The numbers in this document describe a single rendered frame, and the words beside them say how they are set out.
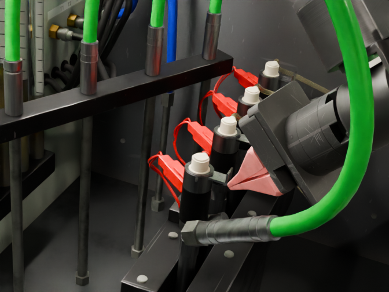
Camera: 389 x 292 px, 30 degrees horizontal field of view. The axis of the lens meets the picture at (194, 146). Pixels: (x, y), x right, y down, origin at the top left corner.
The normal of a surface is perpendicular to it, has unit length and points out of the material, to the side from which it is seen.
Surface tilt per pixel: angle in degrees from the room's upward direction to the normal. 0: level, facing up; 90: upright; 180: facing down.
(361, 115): 82
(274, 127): 42
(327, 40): 87
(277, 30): 90
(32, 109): 0
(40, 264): 0
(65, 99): 0
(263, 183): 107
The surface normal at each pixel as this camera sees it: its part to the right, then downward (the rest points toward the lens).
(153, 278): 0.11, -0.85
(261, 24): -0.36, 0.45
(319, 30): -0.74, 0.31
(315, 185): 0.60, -0.37
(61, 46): 0.93, 0.27
